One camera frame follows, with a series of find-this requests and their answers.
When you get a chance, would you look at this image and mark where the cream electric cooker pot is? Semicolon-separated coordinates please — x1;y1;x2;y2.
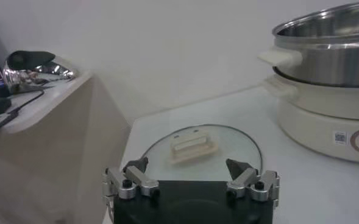
263;74;359;166

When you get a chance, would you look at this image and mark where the black usb hub cable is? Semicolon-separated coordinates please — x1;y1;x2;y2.
10;89;46;115

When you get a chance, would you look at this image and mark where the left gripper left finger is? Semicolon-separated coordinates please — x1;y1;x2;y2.
102;156;161;201

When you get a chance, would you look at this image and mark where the round glass pot lid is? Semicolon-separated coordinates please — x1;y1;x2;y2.
141;124;264;183

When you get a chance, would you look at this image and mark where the stainless steel steamer basket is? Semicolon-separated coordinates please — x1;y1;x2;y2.
257;0;359;89

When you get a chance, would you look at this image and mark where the white side table with mouse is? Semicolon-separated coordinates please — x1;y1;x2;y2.
0;71;131;224

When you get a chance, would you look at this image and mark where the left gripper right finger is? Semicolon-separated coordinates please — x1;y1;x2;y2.
226;158;281;203

